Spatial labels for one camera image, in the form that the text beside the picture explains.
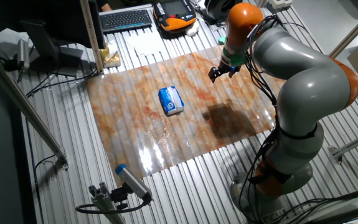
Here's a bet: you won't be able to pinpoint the black round spool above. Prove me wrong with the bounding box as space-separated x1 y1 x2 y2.
204 0 234 24

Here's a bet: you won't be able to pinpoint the black keyboard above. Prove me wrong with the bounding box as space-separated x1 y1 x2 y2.
98 4 154 34

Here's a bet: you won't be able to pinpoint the beige upright post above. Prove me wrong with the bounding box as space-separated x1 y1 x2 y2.
79 0 105 75

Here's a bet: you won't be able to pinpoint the black camera clamp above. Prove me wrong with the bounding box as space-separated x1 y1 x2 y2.
110 183 133 210
4 57 22 73

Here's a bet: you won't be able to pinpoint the thin black table cables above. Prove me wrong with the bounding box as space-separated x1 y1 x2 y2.
26 67 98 98

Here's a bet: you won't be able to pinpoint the black floor cables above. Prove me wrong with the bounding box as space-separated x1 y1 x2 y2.
271 185 358 224

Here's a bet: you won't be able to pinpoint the orange marble pattern mat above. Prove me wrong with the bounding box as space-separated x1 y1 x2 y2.
86 45 287 187

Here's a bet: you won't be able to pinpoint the aluminium frame bar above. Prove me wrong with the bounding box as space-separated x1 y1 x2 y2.
327 127 358 165
0 46 70 170

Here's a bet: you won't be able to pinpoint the plain silver camera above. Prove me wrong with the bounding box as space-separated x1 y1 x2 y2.
16 39 31 71

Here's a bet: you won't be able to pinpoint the black camera cable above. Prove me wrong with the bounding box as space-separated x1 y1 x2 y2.
75 192 153 215

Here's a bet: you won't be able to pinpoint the white crumpled paper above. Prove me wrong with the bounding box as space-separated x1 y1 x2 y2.
0 27 39 62

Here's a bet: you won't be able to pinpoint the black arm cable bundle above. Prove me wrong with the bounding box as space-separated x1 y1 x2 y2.
237 14 323 224

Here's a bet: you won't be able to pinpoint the white crumpled cloth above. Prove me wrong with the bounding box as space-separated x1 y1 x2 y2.
185 21 200 37

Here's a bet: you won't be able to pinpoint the orange black teach pendant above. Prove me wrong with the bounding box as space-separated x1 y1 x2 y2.
153 0 197 34

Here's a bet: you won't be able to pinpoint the white paper sheet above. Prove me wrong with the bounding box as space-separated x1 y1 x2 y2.
124 30 169 57

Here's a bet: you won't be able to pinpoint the white power strip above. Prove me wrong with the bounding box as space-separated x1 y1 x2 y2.
267 0 293 12

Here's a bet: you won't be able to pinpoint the short aluminium profile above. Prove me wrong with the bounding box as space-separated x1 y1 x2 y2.
88 182 126 224

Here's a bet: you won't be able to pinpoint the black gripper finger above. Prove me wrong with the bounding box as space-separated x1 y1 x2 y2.
228 65 242 78
208 67 222 83

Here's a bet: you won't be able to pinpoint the yellow tissue box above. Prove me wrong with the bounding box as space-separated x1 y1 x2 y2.
100 40 122 68

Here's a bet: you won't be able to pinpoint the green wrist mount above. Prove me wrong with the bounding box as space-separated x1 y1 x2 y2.
218 36 245 67

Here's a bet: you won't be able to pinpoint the black monitor stand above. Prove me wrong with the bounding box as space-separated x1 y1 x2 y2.
19 19 85 78

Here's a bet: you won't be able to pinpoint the blue tissue pack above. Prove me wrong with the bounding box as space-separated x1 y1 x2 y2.
158 85 186 117

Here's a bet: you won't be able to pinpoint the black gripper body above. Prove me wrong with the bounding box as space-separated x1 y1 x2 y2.
216 63 240 75

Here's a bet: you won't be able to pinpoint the silver camera with blue cap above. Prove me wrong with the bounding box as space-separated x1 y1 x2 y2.
115 163 153 203

